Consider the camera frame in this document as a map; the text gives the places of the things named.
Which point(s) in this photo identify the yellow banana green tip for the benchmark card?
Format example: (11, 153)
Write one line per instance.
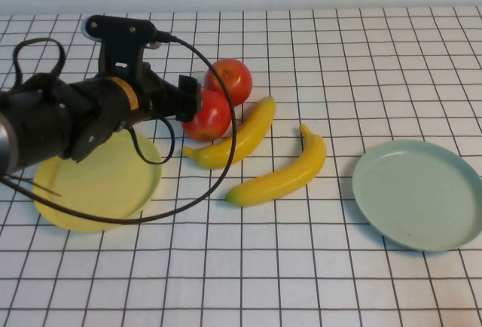
(286, 180)

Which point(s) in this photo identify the yellow plastic banana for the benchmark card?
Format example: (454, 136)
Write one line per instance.
(256, 123)

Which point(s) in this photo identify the red plastic apple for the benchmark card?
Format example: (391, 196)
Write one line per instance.
(211, 123)
(237, 82)

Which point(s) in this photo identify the yellow round plastic plate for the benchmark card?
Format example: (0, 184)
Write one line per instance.
(113, 191)

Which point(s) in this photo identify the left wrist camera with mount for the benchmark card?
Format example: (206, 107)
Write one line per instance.
(120, 33)

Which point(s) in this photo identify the pale green round plate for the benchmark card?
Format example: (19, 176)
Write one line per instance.
(414, 195)

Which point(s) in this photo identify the white grid tablecloth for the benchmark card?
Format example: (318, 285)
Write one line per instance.
(241, 285)

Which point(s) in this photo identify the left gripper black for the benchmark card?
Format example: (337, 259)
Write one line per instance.
(158, 101)

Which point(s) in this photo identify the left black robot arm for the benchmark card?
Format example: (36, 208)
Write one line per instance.
(45, 123)

